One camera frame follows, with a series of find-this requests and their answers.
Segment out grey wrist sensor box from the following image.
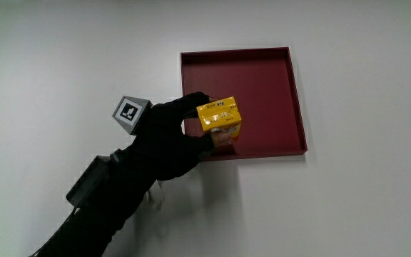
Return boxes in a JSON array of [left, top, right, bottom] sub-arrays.
[[65, 154, 116, 208]]

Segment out dark red square tray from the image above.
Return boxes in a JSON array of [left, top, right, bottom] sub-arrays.
[[180, 46, 308, 162]]

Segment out yellow ice redtea carton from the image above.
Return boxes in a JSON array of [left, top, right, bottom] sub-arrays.
[[196, 96, 243, 141]]

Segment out person's left forearm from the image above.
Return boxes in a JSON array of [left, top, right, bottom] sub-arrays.
[[29, 148, 157, 257]]

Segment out person's left hand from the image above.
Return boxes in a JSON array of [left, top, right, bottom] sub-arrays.
[[111, 91, 233, 181]]

